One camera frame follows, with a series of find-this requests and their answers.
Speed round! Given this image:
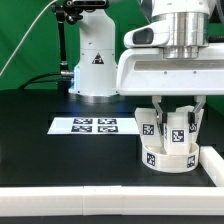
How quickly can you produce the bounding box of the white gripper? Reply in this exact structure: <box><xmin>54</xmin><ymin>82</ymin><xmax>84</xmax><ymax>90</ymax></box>
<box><xmin>116</xmin><ymin>44</ymin><xmax>224</xmax><ymax>133</ymax></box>

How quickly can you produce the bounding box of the white round stool seat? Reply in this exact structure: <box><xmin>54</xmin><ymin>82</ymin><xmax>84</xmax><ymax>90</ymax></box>
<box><xmin>142</xmin><ymin>143</ymin><xmax>199</xmax><ymax>173</ymax></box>

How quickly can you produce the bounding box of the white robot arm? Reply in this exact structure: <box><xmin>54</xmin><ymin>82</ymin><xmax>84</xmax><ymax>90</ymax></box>
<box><xmin>72</xmin><ymin>0</ymin><xmax>224</xmax><ymax>121</ymax></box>

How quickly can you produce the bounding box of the white marker sheet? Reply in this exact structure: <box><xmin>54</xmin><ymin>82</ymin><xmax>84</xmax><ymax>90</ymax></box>
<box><xmin>48</xmin><ymin>117</ymin><xmax>139</xmax><ymax>135</ymax></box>

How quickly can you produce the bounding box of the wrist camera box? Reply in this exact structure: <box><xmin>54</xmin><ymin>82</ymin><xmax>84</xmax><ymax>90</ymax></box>
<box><xmin>124</xmin><ymin>20</ymin><xmax>170</xmax><ymax>48</ymax></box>

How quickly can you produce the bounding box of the white right barrier rail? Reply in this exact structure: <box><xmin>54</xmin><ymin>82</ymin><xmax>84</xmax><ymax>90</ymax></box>
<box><xmin>199</xmin><ymin>146</ymin><xmax>224</xmax><ymax>187</ymax></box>

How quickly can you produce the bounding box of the white barrier rail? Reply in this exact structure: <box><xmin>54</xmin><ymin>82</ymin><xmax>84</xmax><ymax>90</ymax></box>
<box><xmin>0</xmin><ymin>186</ymin><xmax>224</xmax><ymax>217</ymax></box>
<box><xmin>199</xmin><ymin>146</ymin><xmax>224</xmax><ymax>187</ymax></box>

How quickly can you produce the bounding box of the white front barrier rail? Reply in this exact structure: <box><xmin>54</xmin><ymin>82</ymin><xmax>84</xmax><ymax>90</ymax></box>
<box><xmin>0</xmin><ymin>186</ymin><xmax>224</xmax><ymax>217</ymax></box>

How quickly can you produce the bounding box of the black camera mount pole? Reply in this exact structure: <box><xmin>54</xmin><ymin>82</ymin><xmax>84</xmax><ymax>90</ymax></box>
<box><xmin>50</xmin><ymin>0</ymin><xmax>110</xmax><ymax>92</ymax></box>

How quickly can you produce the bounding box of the black cable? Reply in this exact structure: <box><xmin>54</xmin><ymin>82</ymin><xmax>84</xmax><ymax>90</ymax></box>
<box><xmin>17</xmin><ymin>71</ymin><xmax>73</xmax><ymax>91</ymax></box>

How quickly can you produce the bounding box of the white cable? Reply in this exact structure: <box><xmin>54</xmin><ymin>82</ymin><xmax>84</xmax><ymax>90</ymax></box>
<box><xmin>0</xmin><ymin>0</ymin><xmax>58</xmax><ymax>77</ymax></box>

